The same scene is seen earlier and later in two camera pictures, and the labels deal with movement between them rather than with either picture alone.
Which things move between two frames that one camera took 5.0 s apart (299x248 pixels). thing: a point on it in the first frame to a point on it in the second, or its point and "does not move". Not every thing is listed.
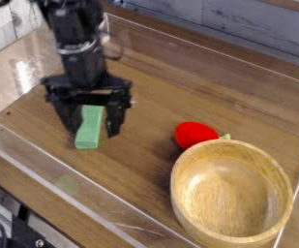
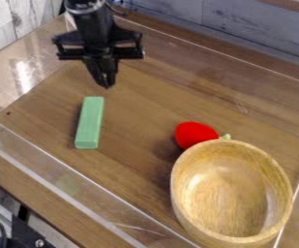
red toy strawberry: x=193 y=133 does not move
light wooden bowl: x=232 y=195 does not move
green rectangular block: x=89 y=131 does not move
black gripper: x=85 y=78 to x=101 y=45
